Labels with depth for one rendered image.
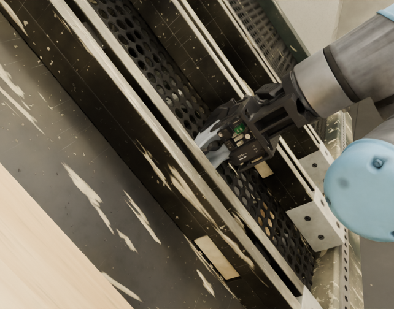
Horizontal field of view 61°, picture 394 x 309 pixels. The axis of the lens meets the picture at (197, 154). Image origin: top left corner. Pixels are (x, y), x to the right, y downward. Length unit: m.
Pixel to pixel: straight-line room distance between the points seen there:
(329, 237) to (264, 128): 0.44
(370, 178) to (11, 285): 0.29
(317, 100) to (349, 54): 0.06
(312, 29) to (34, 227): 3.63
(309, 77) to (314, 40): 3.44
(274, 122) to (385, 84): 0.12
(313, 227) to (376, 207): 0.52
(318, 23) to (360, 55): 3.42
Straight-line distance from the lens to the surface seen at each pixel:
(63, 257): 0.35
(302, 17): 3.82
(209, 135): 0.48
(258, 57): 0.89
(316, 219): 0.77
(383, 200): 0.27
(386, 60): 0.39
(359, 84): 0.40
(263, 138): 0.42
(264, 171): 0.72
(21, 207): 0.35
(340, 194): 0.28
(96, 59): 0.42
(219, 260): 0.50
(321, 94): 0.40
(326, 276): 0.77
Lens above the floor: 1.45
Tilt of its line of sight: 30 degrees down
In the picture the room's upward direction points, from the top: straight up
